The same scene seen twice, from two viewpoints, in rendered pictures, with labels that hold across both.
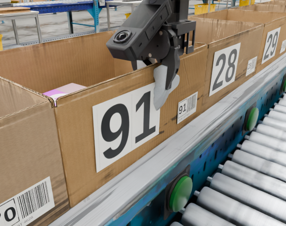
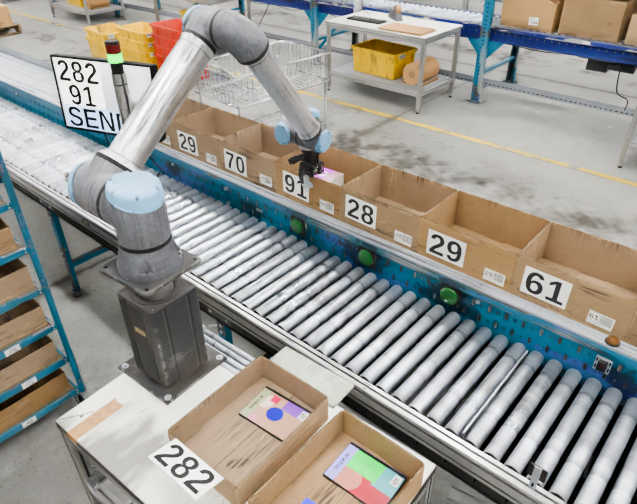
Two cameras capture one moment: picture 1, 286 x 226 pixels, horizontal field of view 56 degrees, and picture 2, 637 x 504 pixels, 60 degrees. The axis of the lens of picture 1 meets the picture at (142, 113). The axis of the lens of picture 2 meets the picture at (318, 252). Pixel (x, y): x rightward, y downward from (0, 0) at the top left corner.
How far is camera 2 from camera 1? 2.49 m
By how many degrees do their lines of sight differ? 77
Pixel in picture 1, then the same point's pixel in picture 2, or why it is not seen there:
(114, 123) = (289, 180)
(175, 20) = (310, 162)
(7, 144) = (265, 163)
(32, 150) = (269, 168)
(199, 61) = (333, 190)
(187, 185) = (295, 223)
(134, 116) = (296, 185)
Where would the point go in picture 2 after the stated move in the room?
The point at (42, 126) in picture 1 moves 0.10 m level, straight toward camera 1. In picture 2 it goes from (271, 165) to (250, 168)
